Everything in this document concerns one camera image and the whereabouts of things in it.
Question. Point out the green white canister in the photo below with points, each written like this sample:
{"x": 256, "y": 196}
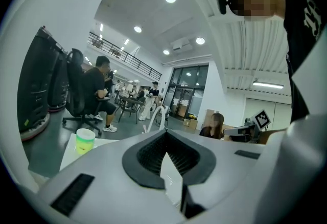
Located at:
{"x": 85, "y": 141}

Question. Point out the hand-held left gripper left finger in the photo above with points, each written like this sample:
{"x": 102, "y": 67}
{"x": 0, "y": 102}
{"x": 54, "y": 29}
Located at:
{"x": 110, "y": 174}

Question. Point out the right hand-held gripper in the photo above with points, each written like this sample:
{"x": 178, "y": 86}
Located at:
{"x": 261, "y": 120}

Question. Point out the black round-base machine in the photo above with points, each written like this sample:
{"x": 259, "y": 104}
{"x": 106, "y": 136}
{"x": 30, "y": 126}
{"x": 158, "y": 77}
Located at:
{"x": 34, "y": 85}
{"x": 58, "y": 82}

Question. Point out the black balcony railing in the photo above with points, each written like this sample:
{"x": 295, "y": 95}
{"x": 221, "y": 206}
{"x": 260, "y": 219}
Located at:
{"x": 127, "y": 58}

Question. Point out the white sink table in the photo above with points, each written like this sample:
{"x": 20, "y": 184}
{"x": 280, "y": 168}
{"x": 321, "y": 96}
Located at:
{"x": 69, "y": 154}

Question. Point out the white ceiling air conditioner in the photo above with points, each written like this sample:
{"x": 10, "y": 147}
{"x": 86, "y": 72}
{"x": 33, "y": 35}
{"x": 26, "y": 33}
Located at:
{"x": 182, "y": 44}

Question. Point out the black office chair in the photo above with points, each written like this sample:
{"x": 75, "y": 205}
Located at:
{"x": 76, "y": 95}

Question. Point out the person's right forearm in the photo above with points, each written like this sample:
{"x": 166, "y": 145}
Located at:
{"x": 274, "y": 136}

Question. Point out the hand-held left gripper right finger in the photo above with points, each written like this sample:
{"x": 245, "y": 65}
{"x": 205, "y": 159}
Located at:
{"x": 230, "y": 171}

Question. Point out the dark wooden table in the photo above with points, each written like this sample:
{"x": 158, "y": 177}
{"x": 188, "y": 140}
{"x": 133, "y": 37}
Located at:
{"x": 130, "y": 105}

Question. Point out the white curved faucet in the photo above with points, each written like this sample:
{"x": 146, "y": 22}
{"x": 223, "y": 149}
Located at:
{"x": 153, "y": 118}

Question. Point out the person's black t-shirt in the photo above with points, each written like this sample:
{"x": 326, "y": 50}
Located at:
{"x": 304, "y": 39}

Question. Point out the black framed glass door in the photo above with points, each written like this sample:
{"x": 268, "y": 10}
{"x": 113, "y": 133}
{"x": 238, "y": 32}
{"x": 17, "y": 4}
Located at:
{"x": 189, "y": 90}

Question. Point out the black head camera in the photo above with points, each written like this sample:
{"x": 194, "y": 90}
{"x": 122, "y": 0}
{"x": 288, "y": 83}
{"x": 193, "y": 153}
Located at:
{"x": 221, "y": 4}

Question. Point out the cardboard box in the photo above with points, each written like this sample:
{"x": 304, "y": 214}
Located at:
{"x": 190, "y": 123}

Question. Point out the long tube light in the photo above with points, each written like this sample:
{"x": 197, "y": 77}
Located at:
{"x": 267, "y": 85}

